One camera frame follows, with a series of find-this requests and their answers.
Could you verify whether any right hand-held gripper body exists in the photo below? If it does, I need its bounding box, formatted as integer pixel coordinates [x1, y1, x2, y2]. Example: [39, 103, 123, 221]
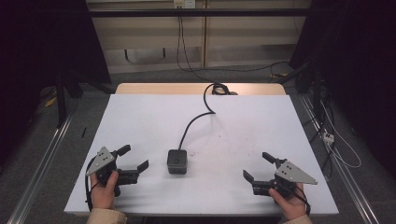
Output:
[251, 158, 318, 201]

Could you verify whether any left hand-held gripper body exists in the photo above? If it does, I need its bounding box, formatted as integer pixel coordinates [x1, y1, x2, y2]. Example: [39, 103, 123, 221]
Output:
[85, 146, 140, 198]

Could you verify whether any person's right hand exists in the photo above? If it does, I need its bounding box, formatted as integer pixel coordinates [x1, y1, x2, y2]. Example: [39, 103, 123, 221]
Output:
[268, 182, 308, 222]

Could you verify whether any person's left hand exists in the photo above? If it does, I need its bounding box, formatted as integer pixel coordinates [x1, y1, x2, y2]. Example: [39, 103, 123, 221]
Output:
[90, 170, 120, 210]

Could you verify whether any black cube device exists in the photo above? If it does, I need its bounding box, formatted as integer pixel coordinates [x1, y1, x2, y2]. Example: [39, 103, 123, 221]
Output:
[166, 148, 189, 175]

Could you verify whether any white table mat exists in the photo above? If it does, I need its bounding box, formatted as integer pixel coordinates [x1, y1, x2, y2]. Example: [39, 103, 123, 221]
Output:
[64, 93, 340, 217]

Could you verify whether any white power strip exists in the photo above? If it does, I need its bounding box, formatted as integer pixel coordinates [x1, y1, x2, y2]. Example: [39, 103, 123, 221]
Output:
[322, 132, 336, 146]

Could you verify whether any black metal stand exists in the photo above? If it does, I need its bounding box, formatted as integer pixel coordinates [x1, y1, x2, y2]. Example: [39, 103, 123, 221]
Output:
[55, 73, 84, 129]

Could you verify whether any yellow floor tape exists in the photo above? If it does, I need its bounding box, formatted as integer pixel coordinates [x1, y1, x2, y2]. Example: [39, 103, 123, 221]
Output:
[44, 95, 59, 108]

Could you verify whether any black curtain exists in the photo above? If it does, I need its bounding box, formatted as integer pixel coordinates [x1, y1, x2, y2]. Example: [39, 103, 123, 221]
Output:
[289, 0, 396, 171]
[0, 0, 112, 169]

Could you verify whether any black horizontal bar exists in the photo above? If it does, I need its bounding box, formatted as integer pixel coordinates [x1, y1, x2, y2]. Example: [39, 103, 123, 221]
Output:
[88, 7, 313, 19]

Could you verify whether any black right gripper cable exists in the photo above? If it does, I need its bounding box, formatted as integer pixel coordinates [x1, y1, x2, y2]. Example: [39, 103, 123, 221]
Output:
[293, 186, 312, 217]

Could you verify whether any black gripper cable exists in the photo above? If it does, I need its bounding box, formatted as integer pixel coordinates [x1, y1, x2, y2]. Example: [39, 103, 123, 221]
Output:
[293, 186, 312, 217]
[84, 156, 101, 213]

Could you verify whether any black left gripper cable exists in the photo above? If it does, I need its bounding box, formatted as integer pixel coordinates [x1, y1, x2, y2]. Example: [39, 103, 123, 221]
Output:
[84, 156, 101, 213]

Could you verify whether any aluminium floor rail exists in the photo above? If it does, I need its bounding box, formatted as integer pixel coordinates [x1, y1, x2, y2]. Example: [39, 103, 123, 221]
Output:
[298, 92, 380, 224]
[7, 114, 75, 224]

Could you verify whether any white cable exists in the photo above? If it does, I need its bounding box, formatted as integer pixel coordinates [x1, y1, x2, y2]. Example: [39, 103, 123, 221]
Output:
[319, 99, 362, 170]

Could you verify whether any thick black device cable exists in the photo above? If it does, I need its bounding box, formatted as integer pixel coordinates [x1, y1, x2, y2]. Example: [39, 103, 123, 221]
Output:
[177, 81, 239, 151]

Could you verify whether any thin black wall cable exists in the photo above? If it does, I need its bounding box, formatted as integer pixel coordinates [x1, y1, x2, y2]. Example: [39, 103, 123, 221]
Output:
[176, 6, 291, 82]

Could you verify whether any white wall socket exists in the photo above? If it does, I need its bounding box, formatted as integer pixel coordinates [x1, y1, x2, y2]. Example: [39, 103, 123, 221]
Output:
[173, 0, 197, 9]

